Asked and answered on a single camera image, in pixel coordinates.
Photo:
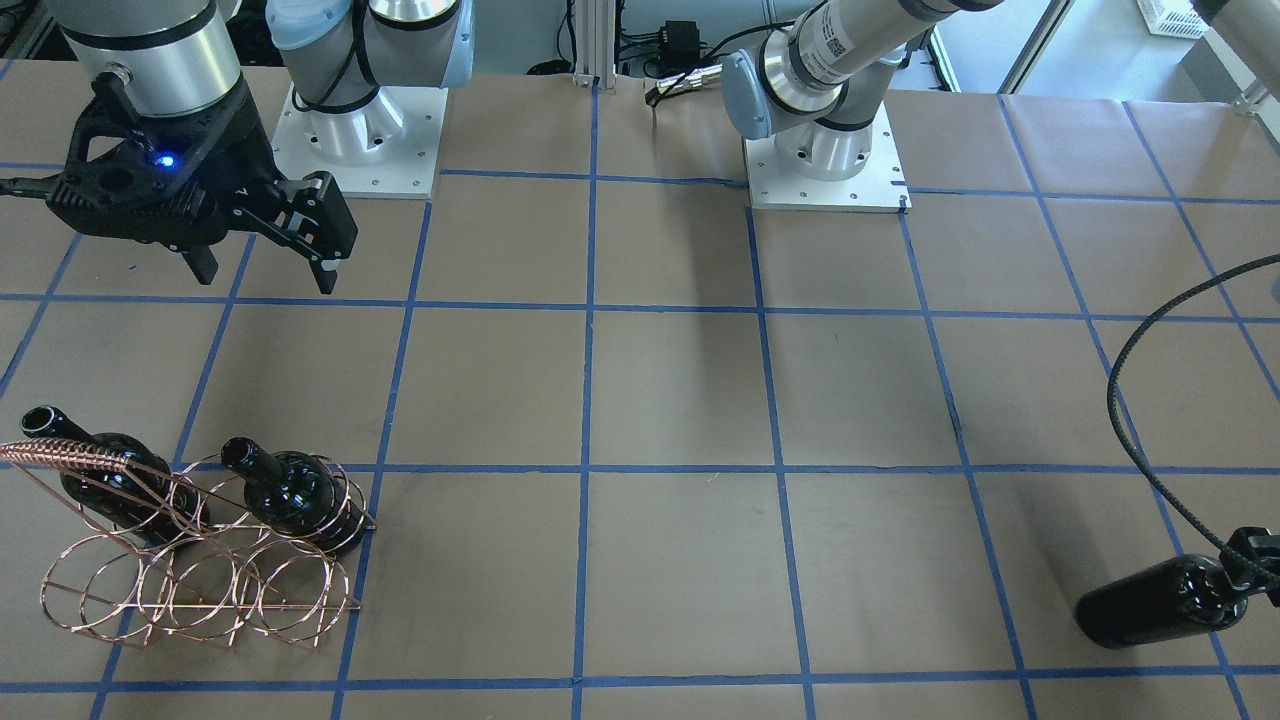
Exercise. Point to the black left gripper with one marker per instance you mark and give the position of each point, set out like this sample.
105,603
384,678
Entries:
1262,552

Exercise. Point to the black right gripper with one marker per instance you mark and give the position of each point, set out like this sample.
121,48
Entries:
243,163

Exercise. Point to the dark wine bottle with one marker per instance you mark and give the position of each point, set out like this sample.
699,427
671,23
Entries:
1177,598
110,480

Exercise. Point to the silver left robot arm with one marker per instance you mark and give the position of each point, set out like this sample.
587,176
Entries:
804,74

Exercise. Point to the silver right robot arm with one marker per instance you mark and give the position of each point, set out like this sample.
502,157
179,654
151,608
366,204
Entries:
327,56

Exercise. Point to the dark wine bottle in basket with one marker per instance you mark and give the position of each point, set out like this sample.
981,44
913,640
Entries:
110,480

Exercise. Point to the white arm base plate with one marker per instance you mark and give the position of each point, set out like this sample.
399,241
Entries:
387,150
816,168

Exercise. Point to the copper wire wine basket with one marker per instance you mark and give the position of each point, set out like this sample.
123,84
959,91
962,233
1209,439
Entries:
211,584

